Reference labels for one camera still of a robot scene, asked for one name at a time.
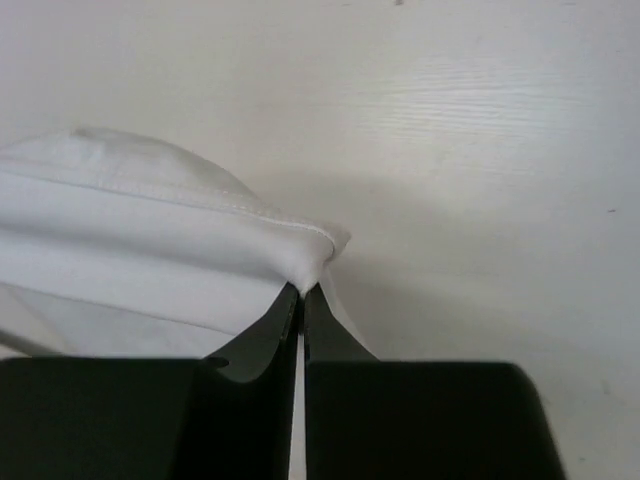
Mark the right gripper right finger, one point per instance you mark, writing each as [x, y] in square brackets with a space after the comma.
[371, 419]

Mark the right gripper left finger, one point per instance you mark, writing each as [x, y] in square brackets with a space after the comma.
[223, 416]

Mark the white skirt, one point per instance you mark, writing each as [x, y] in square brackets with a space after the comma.
[120, 245]

